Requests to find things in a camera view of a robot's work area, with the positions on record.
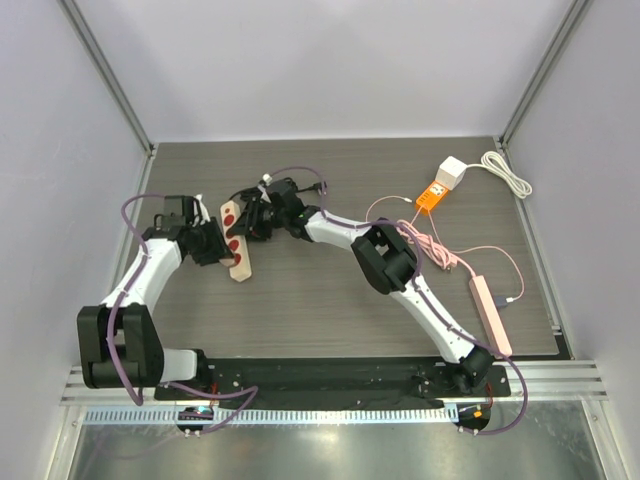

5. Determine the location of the beige red power strip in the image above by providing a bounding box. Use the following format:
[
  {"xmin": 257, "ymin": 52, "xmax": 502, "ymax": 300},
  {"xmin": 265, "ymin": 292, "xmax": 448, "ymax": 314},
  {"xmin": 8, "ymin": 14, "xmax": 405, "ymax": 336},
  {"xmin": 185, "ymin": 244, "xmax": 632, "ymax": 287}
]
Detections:
[{"xmin": 220, "ymin": 200, "xmax": 252, "ymax": 283}]

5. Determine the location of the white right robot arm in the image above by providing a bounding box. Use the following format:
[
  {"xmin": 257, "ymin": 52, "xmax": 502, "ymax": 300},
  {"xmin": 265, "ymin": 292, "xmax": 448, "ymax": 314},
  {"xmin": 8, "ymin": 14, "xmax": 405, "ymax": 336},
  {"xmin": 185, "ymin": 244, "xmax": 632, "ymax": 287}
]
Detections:
[{"xmin": 220, "ymin": 178, "xmax": 494, "ymax": 396}]

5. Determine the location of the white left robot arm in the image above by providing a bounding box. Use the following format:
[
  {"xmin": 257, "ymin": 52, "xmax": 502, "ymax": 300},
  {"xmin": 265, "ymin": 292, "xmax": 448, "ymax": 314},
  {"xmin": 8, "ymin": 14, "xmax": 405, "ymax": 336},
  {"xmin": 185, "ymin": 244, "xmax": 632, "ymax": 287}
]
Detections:
[{"xmin": 77, "ymin": 194, "xmax": 232, "ymax": 404}]

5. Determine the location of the white cube socket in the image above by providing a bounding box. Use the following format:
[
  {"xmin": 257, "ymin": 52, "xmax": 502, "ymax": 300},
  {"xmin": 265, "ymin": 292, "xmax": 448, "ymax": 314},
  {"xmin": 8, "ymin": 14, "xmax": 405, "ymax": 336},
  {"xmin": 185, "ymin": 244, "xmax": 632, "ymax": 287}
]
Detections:
[{"xmin": 435, "ymin": 156, "xmax": 468, "ymax": 191}]

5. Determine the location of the orange power adapter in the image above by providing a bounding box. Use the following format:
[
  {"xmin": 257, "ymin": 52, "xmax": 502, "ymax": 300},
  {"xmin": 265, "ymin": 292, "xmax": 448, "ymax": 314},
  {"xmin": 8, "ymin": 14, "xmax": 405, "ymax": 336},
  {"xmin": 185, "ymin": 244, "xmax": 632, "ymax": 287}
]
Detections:
[{"xmin": 415, "ymin": 181, "xmax": 449, "ymax": 215}]

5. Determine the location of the pink power strip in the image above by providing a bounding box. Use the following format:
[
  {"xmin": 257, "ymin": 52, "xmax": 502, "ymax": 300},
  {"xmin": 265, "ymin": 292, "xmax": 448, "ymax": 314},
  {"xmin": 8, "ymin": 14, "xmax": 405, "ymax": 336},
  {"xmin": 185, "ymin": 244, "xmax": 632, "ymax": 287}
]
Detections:
[{"xmin": 469, "ymin": 275, "xmax": 513, "ymax": 357}]

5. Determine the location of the black power strip cable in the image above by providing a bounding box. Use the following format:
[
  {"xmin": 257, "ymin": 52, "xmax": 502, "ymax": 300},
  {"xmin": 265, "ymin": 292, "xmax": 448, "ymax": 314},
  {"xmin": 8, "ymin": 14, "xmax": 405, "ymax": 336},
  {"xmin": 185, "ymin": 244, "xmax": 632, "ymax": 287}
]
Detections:
[{"xmin": 227, "ymin": 179, "xmax": 324, "ymax": 201}]

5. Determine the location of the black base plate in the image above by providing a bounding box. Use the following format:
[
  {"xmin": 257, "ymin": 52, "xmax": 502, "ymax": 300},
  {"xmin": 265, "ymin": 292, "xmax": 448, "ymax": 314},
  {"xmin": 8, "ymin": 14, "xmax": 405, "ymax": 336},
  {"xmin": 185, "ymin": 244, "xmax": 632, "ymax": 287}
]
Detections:
[{"xmin": 180, "ymin": 357, "xmax": 511, "ymax": 408}]

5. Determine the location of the pink coiled cable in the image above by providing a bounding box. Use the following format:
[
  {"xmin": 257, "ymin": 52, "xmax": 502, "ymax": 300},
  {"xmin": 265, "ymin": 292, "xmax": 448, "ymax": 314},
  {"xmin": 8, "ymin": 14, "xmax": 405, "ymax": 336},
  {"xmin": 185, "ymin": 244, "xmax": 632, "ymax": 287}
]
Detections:
[{"xmin": 364, "ymin": 195, "xmax": 525, "ymax": 304}]

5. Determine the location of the white slotted cable duct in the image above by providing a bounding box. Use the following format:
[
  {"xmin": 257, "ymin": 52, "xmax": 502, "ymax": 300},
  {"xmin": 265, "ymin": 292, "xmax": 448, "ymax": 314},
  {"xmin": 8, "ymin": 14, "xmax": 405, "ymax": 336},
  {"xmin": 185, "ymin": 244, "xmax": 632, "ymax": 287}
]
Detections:
[{"xmin": 83, "ymin": 404, "xmax": 458, "ymax": 425}]

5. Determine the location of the white coiled cable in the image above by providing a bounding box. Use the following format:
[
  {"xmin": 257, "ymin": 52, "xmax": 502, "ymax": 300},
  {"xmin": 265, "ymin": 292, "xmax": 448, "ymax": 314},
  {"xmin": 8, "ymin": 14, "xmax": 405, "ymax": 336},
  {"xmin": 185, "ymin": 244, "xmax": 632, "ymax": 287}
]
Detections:
[{"xmin": 464, "ymin": 151, "xmax": 534, "ymax": 200}]

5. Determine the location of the right aluminium frame post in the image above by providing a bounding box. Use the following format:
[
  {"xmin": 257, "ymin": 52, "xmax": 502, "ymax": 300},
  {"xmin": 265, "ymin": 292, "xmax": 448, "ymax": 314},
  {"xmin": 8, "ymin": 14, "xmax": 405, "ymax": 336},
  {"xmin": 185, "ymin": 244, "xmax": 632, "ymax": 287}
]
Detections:
[{"xmin": 495, "ymin": 0, "xmax": 593, "ymax": 151}]

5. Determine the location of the aluminium frame post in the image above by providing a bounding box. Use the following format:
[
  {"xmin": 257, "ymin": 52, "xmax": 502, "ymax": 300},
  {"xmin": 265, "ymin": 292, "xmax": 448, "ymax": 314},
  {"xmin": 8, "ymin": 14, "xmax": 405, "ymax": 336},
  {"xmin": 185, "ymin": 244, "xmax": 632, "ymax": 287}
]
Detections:
[
  {"xmin": 57, "ymin": 0, "xmax": 154, "ymax": 157},
  {"xmin": 495, "ymin": 0, "xmax": 593, "ymax": 151}
]

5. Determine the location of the left aluminium frame post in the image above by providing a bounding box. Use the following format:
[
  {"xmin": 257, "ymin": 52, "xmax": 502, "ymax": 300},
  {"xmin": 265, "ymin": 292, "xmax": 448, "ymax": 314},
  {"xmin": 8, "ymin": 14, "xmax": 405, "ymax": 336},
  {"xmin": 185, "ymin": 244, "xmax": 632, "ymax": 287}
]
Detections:
[{"xmin": 57, "ymin": 0, "xmax": 154, "ymax": 157}]

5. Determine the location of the aluminium front rail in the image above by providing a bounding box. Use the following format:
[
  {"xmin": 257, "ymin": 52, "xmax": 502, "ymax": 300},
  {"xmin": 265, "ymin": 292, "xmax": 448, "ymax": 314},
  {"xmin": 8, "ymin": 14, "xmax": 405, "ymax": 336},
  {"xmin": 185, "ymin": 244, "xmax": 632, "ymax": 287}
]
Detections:
[{"xmin": 59, "ymin": 359, "xmax": 610, "ymax": 407}]

